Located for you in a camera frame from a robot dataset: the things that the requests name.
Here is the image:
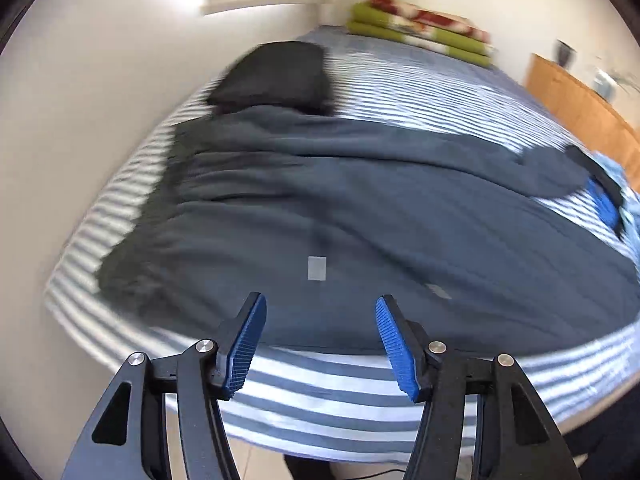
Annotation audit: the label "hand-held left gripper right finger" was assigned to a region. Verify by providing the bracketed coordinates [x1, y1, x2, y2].
[375, 295, 583, 480]

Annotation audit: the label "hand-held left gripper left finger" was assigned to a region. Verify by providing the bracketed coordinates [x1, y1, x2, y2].
[62, 291, 268, 480]

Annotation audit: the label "dark grey pants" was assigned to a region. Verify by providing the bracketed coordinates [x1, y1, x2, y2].
[97, 105, 640, 356]

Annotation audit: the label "folded black pants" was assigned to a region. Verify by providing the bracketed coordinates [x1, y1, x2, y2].
[207, 41, 335, 115]

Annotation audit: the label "striped bed quilt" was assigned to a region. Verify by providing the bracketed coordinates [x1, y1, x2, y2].
[45, 25, 640, 466]

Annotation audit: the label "light blue denim garment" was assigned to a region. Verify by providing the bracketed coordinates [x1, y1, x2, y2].
[595, 152, 640, 241]

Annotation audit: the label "wooden slatted headboard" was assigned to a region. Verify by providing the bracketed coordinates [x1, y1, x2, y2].
[525, 52, 640, 171]

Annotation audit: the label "folded red patterned blanket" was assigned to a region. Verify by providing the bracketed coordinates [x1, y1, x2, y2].
[367, 0, 493, 43]

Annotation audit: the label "folded green quilt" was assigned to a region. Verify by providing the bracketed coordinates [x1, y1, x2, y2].
[347, 2, 496, 68]

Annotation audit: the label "potted plant pale blue pot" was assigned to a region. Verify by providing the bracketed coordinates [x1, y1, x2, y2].
[592, 65, 640, 103]

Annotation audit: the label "dark vase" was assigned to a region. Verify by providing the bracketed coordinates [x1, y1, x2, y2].
[555, 39, 577, 68]

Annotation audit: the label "black floor cable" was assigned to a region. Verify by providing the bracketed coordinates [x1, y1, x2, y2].
[350, 468, 407, 480]

